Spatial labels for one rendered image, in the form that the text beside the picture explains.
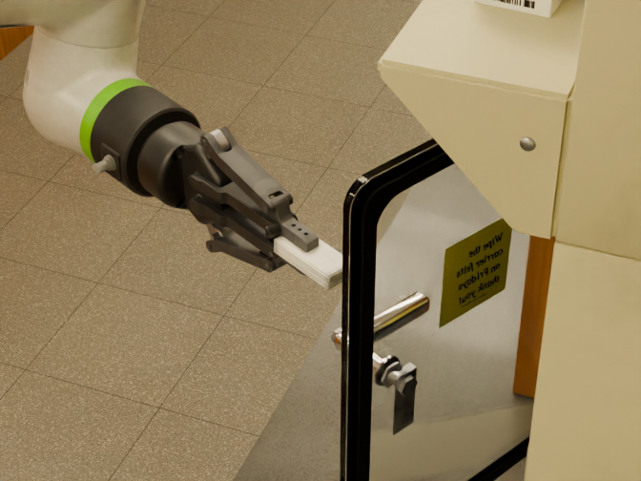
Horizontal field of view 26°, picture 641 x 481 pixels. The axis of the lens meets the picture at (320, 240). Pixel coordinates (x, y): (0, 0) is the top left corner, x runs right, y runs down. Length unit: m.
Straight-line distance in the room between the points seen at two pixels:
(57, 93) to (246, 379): 1.55
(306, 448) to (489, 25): 0.62
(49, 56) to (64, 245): 1.90
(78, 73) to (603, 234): 0.65
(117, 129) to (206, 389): 1.57
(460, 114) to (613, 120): 0.09
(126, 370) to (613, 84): 2.18
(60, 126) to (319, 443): 0.39
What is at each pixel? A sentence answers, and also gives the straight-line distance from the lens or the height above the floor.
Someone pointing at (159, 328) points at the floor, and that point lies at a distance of 2.96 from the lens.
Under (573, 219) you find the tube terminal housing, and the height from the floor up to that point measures 1.43.
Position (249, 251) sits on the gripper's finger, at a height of 1.16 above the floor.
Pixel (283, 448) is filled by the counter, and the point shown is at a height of 0.94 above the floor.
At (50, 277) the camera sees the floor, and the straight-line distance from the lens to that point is 3.13.
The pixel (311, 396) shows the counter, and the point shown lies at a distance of 1.41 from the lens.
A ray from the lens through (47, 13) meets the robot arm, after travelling 1.29.
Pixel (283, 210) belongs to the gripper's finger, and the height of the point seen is 1.22.
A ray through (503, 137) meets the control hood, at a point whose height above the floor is 1.48.
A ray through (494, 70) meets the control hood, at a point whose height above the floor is 1.51.
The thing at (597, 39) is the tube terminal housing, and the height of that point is 1.55.
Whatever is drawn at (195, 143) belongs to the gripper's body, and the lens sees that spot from 1.25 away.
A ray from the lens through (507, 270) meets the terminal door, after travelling 1.10.
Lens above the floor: 1.91
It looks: 37 degrees down
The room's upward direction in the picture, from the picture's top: straight up
